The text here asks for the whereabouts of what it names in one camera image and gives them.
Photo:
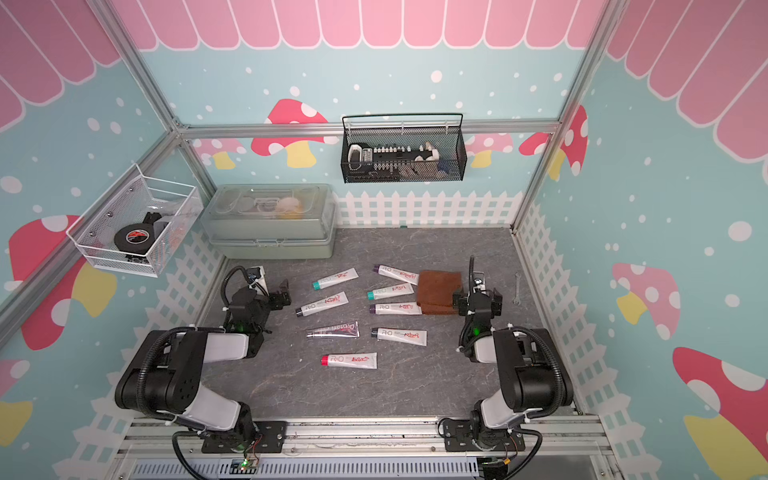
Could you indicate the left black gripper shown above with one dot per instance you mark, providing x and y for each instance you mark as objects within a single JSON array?
[{"x": 277, "y": 303}]

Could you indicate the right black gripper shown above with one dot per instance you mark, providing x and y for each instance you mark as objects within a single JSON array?
[{"x": 462, "y": 300}]

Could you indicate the brown microfiber cloth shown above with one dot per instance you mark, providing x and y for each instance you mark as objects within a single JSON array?
[{"x": 435, "y": 291}]

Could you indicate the dark cap toothpaste tube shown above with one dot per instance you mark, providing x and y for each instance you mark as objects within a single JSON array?
[
  {"x": 325, "y": 304},
  {"x": 411, "y": 337}
]

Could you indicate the teal cap toothpaste tube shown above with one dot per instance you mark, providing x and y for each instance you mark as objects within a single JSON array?
[
  {"x": 335, "y": 279},
  {"x": 393, "y": 291}
]

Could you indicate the purple cap toothpaste tube top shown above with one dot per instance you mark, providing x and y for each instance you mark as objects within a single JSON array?
[{"x": 397, "y": 274}]

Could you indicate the purple cap toothpaste tube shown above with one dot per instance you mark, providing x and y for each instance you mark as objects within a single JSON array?
[
  {"x": 406, "y": 308},
  {"x": 397, "y": 274}
]

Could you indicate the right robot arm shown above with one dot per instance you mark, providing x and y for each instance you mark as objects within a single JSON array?
[{"x": 533, "y": 382}]

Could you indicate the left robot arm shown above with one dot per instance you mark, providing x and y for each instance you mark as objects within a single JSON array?
[{"x": 163, "y": 381}]

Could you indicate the purple cap toothpaste tube middle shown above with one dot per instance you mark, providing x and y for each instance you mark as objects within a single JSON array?
[{"x": 406, "y": 308}]

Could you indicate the silver foil toothpaste tube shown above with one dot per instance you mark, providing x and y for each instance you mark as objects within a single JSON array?
[{"x": 345, "y": 330}]

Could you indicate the red cap toothpaste tube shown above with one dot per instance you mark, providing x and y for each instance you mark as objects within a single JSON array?
[{"x": 366, "y": 361}]

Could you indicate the silver wrench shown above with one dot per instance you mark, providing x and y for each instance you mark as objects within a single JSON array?
[{"x": 517, "y": 299}]

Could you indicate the green plastic storage box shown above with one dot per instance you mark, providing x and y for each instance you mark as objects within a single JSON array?
[{"x": 272, "y": 222}]

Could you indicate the black tape roll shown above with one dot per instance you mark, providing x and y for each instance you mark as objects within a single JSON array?
[{"x": 135, "y": 239}]

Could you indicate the black power strip in basket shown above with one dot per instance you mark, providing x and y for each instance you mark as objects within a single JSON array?
[{"x": 370, "y": 159}]

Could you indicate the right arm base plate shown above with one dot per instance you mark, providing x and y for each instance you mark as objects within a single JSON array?
[{"x": 469, "y": 435}]

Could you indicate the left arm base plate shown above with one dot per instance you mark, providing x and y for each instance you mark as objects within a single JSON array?
[{"x": 261, "y": 437}]

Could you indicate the white wire basket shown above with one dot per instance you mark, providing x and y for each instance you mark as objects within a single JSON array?
[{"x": 171, "y": 207}]

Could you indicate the black wire mesh basket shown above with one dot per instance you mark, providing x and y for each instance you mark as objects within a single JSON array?
[{"x": 443, "y": 131}]

